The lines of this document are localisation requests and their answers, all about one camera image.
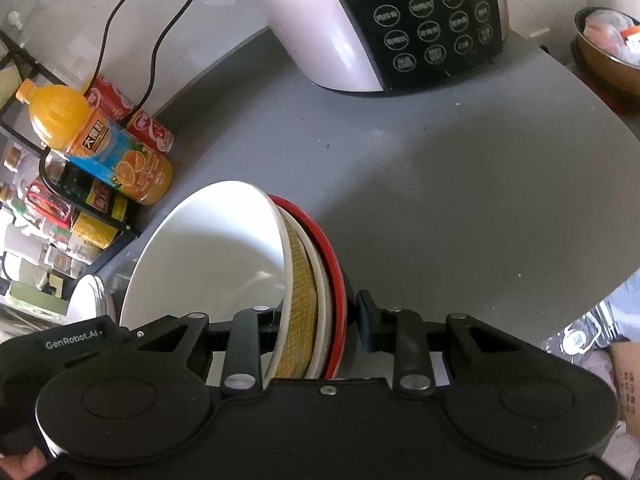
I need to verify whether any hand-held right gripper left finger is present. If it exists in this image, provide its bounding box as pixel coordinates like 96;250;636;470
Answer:
127;304;288;398

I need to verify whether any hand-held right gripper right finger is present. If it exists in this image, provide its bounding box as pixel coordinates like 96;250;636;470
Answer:
356;289;510;397

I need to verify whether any red and black bowl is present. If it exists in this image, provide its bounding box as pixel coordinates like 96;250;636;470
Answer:
267;194;358;380

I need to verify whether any small white plate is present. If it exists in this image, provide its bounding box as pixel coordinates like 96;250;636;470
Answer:
66;274;107;330

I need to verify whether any person's left hand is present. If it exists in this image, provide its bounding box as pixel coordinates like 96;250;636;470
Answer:
0;449;58;480

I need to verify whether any green cardboard box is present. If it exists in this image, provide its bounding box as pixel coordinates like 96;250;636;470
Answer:
7;280;68;316

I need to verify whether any black metal rack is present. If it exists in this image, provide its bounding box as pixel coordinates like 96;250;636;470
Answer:
0;30;141;311

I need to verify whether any red drink can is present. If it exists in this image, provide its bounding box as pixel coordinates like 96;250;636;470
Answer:
82;75;137;121
126;109;176;153

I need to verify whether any orange juice bottle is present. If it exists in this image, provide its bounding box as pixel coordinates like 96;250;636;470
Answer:
15;79;174;206

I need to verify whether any rice cooker with black panel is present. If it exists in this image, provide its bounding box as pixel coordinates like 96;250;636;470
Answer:
240;0;511;96

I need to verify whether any brown bowl with items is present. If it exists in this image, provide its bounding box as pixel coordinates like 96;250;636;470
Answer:
572;7;640;106

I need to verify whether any soy sauce bottle red handle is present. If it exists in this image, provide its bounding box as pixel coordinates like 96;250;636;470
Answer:
25;180;131;252

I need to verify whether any black power cable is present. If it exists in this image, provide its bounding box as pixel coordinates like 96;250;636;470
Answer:
142;0;197;113
94;0;151;93

